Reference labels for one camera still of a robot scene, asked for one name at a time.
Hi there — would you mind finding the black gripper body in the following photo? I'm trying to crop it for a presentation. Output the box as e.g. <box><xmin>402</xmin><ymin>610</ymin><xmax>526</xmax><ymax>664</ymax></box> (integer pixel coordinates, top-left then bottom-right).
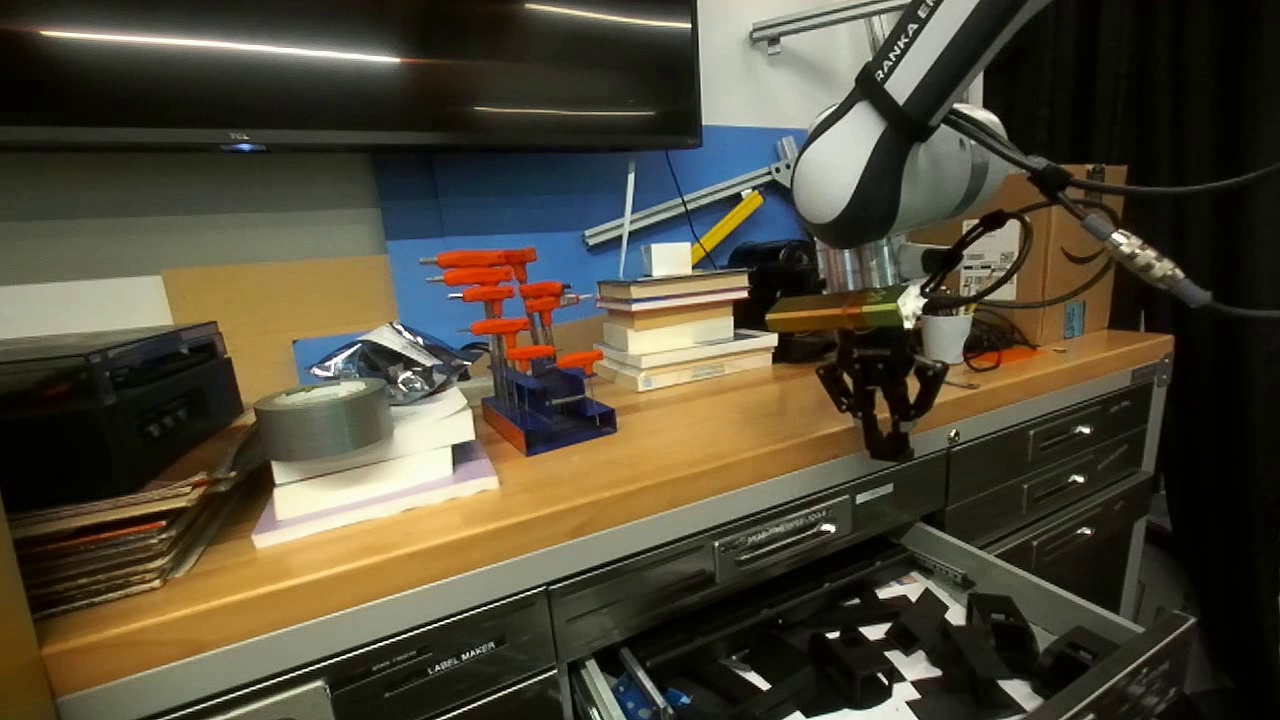
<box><xmin>836</xmin><ymin>331</ymin><xmax>915</xmax><ymax>386</ymax></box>

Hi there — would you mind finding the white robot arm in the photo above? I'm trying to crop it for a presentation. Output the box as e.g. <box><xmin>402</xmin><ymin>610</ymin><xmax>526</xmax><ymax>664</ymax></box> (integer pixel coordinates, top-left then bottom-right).
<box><xmin>792</xmin><ymin>0</ymin><xmax>1047</xmax><ymax>460</ymax></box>

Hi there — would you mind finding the grey drawer cabinet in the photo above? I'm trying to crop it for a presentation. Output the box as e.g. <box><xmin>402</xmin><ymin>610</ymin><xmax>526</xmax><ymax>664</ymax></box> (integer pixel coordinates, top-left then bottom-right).
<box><xmin>42</xmin><ymin>336</ymin><xmax>1167</xmax><ymax>720</ymax></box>

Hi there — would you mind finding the open grey metal drawer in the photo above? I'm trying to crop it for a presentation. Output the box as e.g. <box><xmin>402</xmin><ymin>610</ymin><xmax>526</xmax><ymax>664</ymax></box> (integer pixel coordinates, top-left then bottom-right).
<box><xmin>566</xmin><ymin>522</ymin><xmax>1195</xmax><ymax>720</ymax></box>

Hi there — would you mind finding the white pen cup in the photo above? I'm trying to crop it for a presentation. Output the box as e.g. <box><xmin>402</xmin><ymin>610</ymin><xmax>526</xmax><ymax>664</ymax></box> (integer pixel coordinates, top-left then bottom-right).
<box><xmin>920</xmin><ymin>309</ymin><xmax>972</xmax><ymax>362</ymax></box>

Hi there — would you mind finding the black label printer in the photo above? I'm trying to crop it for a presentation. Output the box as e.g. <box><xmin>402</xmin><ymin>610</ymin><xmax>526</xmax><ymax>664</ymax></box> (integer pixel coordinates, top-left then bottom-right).
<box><xmin>728</xmin><ymin>241</ymin><xmax>831</xmax><ymax>362</ymax></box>

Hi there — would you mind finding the cardboard box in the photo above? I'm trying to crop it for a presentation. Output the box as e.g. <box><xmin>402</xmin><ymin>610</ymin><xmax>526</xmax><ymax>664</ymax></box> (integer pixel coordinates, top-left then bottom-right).
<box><xmin>957</xmin><ymin>175</ymin><xmax>1115</xmax><ymax>342</ymax></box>

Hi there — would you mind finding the stack of books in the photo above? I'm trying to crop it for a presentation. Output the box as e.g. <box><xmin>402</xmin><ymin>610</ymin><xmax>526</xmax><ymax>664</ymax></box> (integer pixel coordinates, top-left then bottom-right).
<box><xmin>594</xmin><ymin>270</ymin><xmax>776</xmax><ymax>393</ymax></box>

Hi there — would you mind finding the black and white marker board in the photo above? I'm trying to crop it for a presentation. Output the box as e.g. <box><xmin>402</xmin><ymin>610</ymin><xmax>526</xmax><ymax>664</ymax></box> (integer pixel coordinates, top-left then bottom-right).
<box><xmin>798</xmin><ymin>573</ymin><xmax>1047</xmax><ymax>720</ymax></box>

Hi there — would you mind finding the white foam block stack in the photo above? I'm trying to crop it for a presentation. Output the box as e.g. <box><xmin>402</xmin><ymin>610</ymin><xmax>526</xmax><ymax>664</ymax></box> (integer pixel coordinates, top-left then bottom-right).
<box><xmin>252</xmin><ymin>386</ymin><xmax>501</xmax><ymax>547</ymax></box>

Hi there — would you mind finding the crumpled foil bag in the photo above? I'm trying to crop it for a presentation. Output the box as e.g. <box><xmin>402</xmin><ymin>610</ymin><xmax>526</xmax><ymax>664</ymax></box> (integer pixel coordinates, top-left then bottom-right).
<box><xmin>313</xmin><ymin>321</ymin><xmax>485</xmax><ymax>402</ymax></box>

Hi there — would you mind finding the stack of flat boards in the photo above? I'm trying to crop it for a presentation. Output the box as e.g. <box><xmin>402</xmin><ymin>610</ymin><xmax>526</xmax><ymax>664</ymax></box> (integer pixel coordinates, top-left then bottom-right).
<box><xmin>6</xmin><ymin>422</ymin><xmax>258</xmax><ymax>620</ymax></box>

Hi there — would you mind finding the black electronic device box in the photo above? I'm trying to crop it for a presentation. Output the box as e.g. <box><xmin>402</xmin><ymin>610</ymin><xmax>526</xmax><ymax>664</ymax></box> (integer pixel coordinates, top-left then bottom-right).
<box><xmin>0</xmin><ymin>321</ymin><xmax>245</xmax><ymax>509</ymax></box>

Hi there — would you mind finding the black cable loop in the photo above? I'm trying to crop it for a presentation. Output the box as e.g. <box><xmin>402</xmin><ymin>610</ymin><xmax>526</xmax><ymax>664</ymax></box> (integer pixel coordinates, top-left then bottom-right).
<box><xmin>958</xmin><ymin>309</ymin><xmax>1038</xmax><ymax>374</ymax></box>

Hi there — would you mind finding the wrist camera wooden mount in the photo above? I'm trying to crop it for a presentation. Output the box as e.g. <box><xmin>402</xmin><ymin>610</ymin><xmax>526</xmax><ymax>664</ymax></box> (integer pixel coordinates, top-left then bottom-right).
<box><xmin>762</xmin><ymin>291</ymin><xmax>920</xmax><ymax>331</ymax></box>

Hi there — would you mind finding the aluminium rail on wall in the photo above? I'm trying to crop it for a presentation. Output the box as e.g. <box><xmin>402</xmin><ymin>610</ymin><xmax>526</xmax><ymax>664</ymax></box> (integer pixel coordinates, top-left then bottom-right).
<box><xmin>581</xmin><ymin>136</ymin><xmax>798</xmax><ymax>248</ymax></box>

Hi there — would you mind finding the orange handled hex key set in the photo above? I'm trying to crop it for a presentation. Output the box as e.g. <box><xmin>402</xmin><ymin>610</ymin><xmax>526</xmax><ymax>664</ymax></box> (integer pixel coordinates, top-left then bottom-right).
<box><xmin>435</xmin><ymin>248</ymin><xmax>615</xmax><ymax>455</ymax></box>

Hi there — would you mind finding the grey duct tape roll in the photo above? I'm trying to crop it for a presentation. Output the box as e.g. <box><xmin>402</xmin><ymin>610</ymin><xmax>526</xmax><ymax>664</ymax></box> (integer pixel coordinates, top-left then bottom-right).
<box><xmin>257</xmin><ymin>381</ymin><xmax>391</xmax><ymax>460</ymax></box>

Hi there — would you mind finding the wall mounted black monitor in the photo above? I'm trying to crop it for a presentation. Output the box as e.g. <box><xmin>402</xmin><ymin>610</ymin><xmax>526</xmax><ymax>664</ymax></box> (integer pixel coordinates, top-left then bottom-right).
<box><xmin>0</xmin><ymin>0</ymin><xmax>703</xmax><ymax>152</ymax></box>

